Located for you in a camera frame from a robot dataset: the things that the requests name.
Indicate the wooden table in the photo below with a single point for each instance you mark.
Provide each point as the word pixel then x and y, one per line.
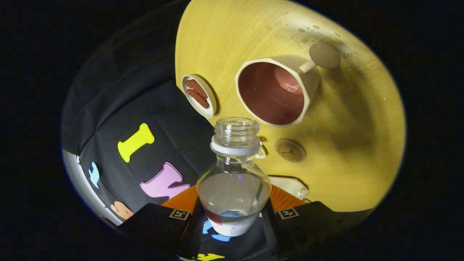
pixel 224 43

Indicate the white divided dish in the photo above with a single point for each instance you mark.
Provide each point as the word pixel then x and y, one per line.
pixel 261 152

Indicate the black backdrop cloth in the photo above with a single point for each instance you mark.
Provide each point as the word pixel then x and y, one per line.
pixel 145 101

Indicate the beige cup with pink inside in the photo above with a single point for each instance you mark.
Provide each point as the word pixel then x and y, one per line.
pixel 268 98

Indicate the red sausage piece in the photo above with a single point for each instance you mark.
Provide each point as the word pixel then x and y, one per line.
pixel 197 87
pixel 199 99

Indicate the white toaster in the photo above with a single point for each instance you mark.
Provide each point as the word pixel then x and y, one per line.
pixel 288 185

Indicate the round white plate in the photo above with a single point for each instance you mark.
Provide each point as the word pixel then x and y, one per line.
pixel 211 105

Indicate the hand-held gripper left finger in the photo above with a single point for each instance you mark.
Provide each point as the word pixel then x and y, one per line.
pixel 159 224

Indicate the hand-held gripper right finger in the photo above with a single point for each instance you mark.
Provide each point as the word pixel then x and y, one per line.
pixel 311 221

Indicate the clear plastic juice bottle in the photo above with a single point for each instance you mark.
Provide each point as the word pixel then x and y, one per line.
pixel 233 195

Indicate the round cork coaster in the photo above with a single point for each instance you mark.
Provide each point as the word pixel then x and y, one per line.
pixel 290 150

